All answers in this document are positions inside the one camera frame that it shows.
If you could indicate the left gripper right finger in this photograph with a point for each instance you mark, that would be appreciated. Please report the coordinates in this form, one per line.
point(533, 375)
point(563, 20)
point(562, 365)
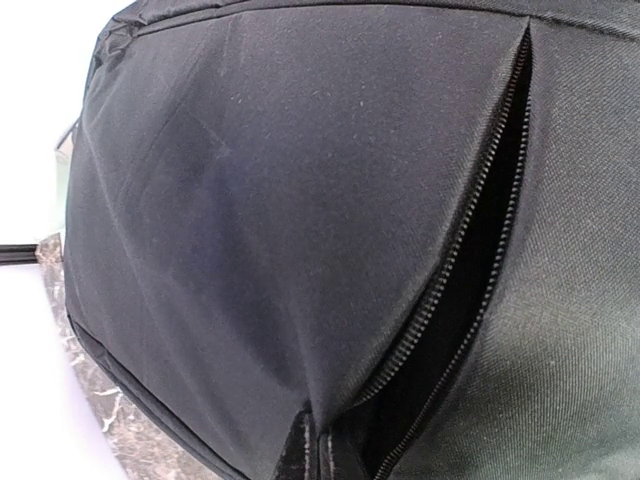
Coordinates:
point(339, 459)

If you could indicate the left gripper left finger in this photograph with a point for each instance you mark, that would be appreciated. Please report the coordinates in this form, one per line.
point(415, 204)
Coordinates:
point(299, 456)

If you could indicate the black student bag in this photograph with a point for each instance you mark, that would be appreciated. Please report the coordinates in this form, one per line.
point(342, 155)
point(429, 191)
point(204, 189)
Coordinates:
point(418, 219)

